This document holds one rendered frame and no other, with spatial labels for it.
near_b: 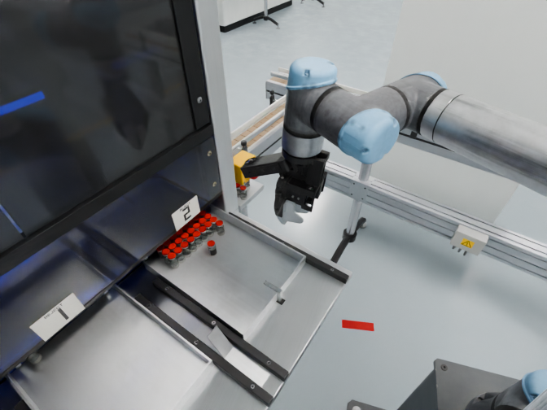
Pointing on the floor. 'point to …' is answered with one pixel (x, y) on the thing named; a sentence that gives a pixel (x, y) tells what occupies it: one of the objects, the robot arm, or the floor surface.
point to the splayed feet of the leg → (347, 240)
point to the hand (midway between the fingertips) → (282, 218)
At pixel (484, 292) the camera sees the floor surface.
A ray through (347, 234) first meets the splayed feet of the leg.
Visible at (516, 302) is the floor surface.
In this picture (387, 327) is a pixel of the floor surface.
